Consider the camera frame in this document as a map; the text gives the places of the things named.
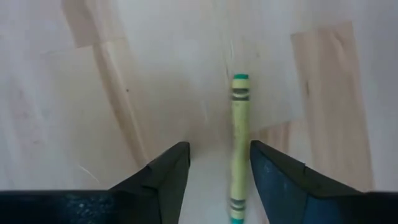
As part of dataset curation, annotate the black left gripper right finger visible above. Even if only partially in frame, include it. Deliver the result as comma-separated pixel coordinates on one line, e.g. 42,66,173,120
250,140,368,224

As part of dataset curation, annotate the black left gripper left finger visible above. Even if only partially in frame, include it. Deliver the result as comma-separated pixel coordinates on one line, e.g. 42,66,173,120
108,141,191,224

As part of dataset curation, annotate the yellow-green crayon teal tip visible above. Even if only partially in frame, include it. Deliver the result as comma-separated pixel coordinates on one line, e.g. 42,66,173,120
229,73,251,224

